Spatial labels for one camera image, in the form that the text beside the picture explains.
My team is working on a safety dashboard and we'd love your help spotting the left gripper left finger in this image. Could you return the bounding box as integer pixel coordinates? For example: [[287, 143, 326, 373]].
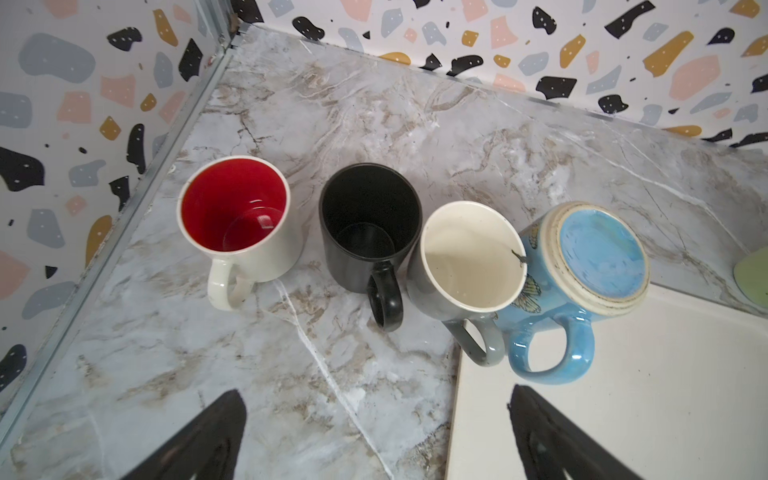
[[125, 389, 247, 479]]

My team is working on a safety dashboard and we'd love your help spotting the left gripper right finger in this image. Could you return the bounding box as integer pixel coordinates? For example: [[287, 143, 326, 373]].
[[507, 384, 639, 479]]

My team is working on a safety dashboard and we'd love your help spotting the blue butterfly mug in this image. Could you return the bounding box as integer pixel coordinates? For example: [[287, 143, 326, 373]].
[[496, 201, 651, 385]]

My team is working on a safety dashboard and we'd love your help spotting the grey mug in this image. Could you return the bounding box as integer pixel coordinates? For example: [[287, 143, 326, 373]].
[[406, 201, 528, 367]]

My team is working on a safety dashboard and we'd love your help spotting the white cream mug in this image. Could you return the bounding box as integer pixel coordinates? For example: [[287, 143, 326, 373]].
[[176, 156, 304, 311]]

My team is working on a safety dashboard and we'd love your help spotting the light green mug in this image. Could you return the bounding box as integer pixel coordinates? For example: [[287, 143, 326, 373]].
[[733, 246, 768, 308]]

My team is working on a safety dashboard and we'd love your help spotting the black mug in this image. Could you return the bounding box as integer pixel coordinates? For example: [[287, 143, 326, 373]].
[[318, 163, 422, 332]]

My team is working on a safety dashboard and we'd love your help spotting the beige plastic tray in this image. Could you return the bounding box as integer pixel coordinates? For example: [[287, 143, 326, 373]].
[[445, 285, 767, 479]]

